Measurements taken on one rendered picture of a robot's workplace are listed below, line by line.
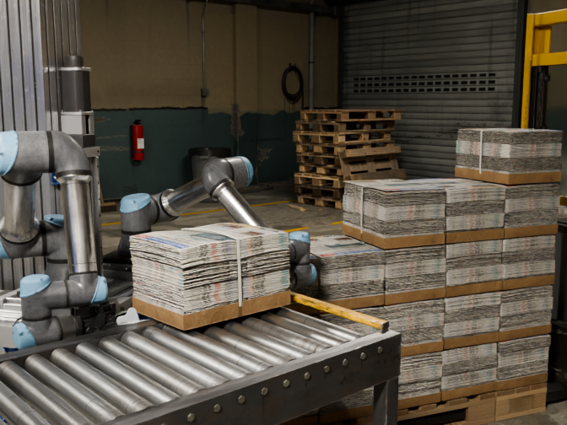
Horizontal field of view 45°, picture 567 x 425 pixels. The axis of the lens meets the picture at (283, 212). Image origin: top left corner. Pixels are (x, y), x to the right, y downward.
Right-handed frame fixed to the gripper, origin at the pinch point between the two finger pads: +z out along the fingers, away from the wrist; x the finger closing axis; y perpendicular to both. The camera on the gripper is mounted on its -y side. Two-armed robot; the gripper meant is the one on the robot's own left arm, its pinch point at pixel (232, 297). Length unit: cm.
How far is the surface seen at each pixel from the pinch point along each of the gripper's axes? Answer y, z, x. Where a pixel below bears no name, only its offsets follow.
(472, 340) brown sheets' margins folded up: -38, -116, 16
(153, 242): 24.7, 35.0, 10.7
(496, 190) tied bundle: 27, -124, 19
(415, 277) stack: -8, -89, 6
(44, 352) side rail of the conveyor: 2, 68, 12
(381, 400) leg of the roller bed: -16, -4, 61
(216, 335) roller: 0.9, 27.3, 28.9
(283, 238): 23.5, 0.3, 25.4
